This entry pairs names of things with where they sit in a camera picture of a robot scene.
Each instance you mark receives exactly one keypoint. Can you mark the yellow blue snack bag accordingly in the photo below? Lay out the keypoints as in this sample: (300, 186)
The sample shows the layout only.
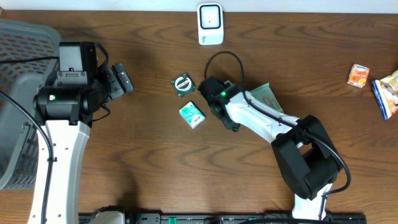
(385, 91)

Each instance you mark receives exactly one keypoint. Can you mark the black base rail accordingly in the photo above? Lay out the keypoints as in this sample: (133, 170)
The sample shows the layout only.
(155, 218)

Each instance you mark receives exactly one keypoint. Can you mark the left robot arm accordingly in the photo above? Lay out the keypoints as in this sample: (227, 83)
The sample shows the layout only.
(64, 107)

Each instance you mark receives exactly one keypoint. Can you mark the white barcode scanner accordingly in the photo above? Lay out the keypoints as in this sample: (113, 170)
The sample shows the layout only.
(210, 24)

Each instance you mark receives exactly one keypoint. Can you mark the green white tissue pack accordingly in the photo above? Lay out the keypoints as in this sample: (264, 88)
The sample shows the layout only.
(191, 114)

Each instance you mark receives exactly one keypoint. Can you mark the teal candy pouch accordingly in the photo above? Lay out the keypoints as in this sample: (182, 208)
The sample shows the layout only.
(265, 95)

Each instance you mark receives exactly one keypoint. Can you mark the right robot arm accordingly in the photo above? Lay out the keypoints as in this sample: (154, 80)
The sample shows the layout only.
(307, 159)

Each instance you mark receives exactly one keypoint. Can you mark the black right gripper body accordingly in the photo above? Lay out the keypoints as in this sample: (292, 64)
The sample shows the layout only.
(228, 124)

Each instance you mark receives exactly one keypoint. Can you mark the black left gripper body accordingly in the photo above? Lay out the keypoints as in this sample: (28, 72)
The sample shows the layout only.
(117, 87)

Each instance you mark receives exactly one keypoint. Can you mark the grey plastic shopping basket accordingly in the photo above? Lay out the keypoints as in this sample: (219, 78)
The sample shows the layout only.
(28, 56)

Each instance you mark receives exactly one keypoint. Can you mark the dark green round-logo packet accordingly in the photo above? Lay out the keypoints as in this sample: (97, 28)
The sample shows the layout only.
(183, 85)

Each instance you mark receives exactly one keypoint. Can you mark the small orange white packet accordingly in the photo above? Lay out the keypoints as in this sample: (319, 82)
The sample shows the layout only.
(358, 75)

